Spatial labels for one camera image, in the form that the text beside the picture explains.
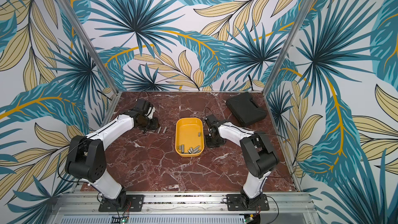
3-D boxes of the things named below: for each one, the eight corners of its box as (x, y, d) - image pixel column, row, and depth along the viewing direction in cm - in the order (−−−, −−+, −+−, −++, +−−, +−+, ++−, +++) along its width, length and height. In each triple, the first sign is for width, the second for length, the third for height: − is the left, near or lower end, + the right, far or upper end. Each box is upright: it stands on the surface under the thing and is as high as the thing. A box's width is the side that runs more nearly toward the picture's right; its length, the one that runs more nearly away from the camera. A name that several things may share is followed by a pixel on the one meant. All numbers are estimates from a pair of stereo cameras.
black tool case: (241, 128, 102) (243, 124, 98) (224, 103, 115) (225, 98, 111) (265, 118, 107) (267, 114, 103) (245, 96, 120) (247, 91, 116)
